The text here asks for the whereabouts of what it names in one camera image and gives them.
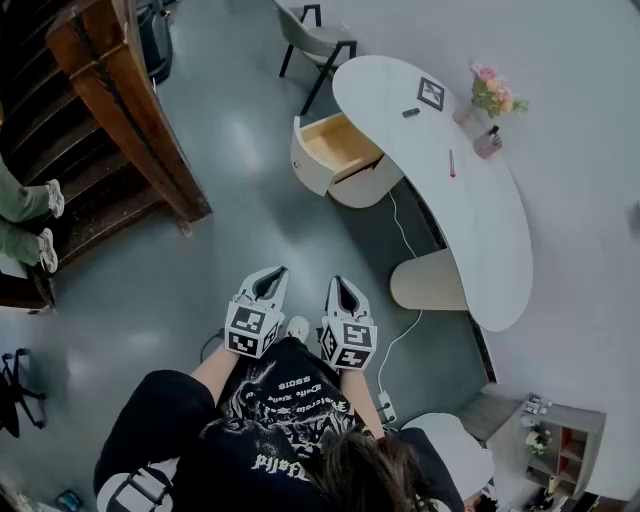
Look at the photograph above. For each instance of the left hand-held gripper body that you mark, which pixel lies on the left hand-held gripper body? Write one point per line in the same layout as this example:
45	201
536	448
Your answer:
252	330

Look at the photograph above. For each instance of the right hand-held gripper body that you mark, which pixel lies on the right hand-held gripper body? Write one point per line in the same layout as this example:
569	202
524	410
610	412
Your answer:
350	342

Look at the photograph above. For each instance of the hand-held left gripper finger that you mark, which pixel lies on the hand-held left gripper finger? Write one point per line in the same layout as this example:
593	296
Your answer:
283	295
251	285

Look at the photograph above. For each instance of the white curved desk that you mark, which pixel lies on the white curved desk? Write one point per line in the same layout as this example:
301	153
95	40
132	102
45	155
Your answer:
450	200

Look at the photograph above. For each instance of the cream large drawer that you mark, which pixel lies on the cream large drawer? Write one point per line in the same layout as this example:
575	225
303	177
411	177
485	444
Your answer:
340	142

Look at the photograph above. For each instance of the person's left forearm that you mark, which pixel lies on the person's left forearm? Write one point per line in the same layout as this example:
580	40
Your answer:
215	370

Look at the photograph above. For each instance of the person's right forearm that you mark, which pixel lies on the person's right forearm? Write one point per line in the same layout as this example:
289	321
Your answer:
360	400

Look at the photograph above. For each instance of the person's right white shoe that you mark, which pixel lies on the person's right white shoe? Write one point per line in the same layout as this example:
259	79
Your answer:
298	328

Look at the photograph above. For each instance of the white power strip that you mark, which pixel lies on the white power strip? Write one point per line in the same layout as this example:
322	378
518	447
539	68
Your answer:
387	405

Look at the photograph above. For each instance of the person's black printed shirt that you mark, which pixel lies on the person's black printed shirt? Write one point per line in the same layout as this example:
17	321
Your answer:
225	450

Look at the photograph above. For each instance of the pink makeup brush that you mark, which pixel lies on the pink makeup brush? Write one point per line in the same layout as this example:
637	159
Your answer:
452	162

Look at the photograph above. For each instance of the black lipstick tube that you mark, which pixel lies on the black lipstick tube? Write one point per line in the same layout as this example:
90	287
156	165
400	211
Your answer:
411	112

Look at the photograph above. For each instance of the pink perforated pen holder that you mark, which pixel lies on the pink perforated pen holder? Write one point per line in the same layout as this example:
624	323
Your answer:
487	146

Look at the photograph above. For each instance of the pink vase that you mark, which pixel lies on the pink vase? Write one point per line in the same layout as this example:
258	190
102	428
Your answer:
463	112

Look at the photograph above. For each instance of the grey cubby shelf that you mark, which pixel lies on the grey cubby shelf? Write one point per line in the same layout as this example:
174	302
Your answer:
575	425

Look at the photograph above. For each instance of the black office chair base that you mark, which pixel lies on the black office chair base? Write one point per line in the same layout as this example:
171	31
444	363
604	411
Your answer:
15	395

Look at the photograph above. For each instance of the pink flower bouquet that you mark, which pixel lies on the pink flower bouquet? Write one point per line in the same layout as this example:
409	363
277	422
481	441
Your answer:
495	92

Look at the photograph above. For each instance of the small teal device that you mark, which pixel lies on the small teal device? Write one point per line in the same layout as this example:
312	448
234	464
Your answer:
68	501

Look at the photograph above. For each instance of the grey chair with black legs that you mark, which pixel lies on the grey chair with black legs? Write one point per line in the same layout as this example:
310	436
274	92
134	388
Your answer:
310	35

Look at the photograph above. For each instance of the black round machine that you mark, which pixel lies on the black round machine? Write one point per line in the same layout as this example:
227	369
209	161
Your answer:
152	40

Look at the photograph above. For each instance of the black picture frame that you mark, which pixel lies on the black picture frame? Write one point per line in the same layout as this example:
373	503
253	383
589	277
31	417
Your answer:
431	93

